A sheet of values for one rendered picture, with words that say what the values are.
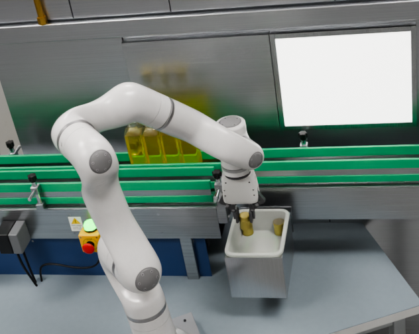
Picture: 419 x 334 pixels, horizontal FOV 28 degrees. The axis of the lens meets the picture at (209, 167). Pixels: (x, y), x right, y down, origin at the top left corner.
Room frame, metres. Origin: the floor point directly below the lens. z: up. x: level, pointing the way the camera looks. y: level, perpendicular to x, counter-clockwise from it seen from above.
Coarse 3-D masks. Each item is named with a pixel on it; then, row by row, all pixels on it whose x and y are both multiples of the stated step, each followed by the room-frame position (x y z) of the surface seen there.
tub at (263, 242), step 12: (264, 216) 2.07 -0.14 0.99; (276, 216) 2.06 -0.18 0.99; (288, 216) 2.03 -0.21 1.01; (240, 228) 2.07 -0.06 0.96; (264, 228) 2.07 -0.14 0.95; (228, 240) 1.96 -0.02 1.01; (240, 240) 2.04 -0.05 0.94; (252, 240) 2.03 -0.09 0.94; (264, 240) 2.02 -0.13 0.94; (276, 240) 2.01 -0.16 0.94; (228, 252) 1.90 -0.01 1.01; (240, 252) 1.98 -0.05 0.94; (252, 252) 1.97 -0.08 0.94; (264, 252) 1.96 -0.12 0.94; (276, 252) 1.86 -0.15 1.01
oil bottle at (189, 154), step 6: (180, 144) 2.24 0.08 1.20; (186, 144) 2.23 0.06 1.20; (180, 150) 2.24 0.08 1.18; (186, 150) 2.23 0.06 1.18; (192, 150) 2.23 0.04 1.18; (198, 150) 2.25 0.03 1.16; (186, 156) 2.23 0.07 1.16; (192, 156) 2.23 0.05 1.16; (198, 156) 2.24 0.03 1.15; (186, 162) 2.24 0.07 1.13; (192, 162) 2.23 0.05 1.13
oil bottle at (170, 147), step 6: (162, 138) 2.25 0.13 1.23; (168, 138) 2.25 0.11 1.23; (174, 138) 2.24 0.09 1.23; (162, 144) 2.25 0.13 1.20; (168, 144) 2.25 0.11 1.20; (174, 144) 2.24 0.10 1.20; (162, 150) 2.25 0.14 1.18; (168, 150) 2.25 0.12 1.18; (174, 150) 2.24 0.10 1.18; (168, 156) 2.25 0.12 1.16; (174, 156) 2.24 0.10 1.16; (180, 156) 2.25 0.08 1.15; (168, 162) 2.25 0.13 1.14; (174, 162) 2.25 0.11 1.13; (180, 162) 2.24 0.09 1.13
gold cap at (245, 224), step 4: (244, 212) 1.96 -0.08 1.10; (248, 212) 1.96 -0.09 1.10; (240, 216) 1.94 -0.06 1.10; (244, 216) 1.94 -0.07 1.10; (248, 216) 1.94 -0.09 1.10; (240, 220) 1.94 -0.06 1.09; (244, 220) 1.93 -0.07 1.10; (248, 220) 1.93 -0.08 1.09; (240, 224) 1.94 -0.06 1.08; (244, 224) 1.93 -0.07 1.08; (248, 224) 1.93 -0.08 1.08; (244, 228) 1.93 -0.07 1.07; (248, 228) 1.93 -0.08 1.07
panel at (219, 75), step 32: (256, 32) 2.33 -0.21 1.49; (288, 32) 2.29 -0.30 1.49; (320, 32) 2.26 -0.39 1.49; (352, 32) 2.23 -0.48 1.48; (128, 64) 2.43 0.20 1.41; (160, 64) 2.40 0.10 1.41; (192, 64) 2.37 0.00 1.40; (224, 64) 2.34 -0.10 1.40; (256, 64) 2.31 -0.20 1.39; (416, 64) 2.18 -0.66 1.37; (192, 96) 2.38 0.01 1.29; (224, 96) 2.35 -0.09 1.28; (256, 96) 2.32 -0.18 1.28; (416, 96) 2.18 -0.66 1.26; (256, 128) 2.32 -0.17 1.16; (288, 128) 2.29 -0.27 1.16; (320, 128) 2.27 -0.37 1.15; (352, 128) 2.24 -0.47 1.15
